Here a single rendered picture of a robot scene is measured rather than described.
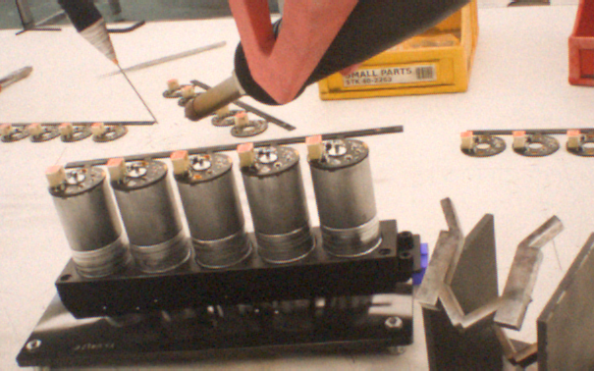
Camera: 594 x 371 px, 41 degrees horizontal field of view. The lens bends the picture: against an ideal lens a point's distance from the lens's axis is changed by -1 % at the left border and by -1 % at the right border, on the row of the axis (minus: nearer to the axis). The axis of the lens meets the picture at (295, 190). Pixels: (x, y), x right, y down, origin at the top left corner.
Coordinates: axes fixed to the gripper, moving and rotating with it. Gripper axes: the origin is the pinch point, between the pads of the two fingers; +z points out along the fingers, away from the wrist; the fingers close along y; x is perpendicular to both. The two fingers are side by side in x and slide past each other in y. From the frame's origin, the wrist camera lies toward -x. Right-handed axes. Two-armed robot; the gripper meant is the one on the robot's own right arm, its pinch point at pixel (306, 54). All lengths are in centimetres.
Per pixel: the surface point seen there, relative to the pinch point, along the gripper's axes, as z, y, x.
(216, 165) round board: 9.8, -1.0, -5.0
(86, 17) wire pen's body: 3.9, 2.2, -9.2
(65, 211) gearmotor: 12.3, 4.5, -8.0
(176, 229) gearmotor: 12.7, 1.0, -5.0
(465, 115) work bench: 17.3, -20.1, -5.9
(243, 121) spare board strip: 22.1, -11.5, -16.2
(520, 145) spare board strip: 14.5, -18.1, -1.0
